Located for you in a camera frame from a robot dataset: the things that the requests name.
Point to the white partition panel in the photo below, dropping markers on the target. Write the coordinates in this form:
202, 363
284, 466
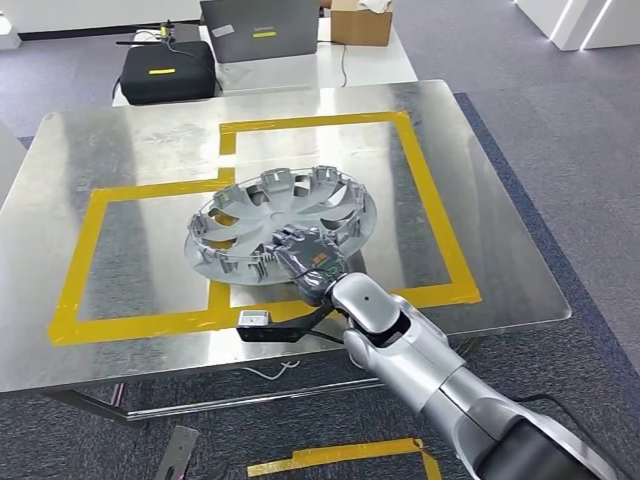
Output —
550, 20

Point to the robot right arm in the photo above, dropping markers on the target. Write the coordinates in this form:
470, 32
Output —
400, 344

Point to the white table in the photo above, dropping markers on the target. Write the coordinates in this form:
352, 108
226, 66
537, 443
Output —
310, 73

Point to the steel workbench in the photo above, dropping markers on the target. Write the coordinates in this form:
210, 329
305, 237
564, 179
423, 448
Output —
150, 146

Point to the grey laptop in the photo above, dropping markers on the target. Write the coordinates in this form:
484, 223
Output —
235, 46

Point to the black camera bracket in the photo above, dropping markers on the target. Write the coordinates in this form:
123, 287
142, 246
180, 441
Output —
295, 329

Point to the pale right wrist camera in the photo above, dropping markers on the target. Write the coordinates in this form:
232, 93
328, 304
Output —
253, 318

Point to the white cloth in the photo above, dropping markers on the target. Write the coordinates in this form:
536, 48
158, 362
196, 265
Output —
375, 5

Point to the black carrying case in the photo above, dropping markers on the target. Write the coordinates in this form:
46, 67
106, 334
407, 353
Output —
170, 83

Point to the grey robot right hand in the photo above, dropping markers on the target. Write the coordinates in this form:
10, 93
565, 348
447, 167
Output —
312, 258

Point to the clear plastic film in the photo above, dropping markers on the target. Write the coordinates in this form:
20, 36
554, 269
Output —
320, 262

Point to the white box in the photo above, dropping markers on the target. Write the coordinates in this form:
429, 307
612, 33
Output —
9, 33

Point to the silver wheel hubcap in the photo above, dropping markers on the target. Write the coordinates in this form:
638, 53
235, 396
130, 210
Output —
285, 208

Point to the cardboard box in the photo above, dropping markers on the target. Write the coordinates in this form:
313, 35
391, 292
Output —
360, 30

